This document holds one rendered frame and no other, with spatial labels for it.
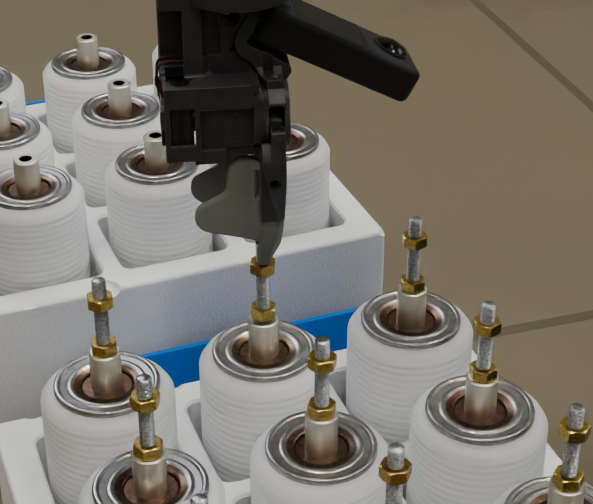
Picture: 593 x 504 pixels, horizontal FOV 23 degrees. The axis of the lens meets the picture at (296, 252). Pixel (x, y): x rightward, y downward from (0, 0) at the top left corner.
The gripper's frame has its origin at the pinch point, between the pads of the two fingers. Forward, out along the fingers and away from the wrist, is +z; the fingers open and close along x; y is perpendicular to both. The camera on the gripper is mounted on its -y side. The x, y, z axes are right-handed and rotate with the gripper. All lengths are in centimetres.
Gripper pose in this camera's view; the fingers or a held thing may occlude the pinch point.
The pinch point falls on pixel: (272, 241)
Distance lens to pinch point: 102.2
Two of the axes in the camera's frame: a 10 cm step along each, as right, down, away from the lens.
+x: 1.3, 5.2, -8.4
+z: 0.0, 8.5, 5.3
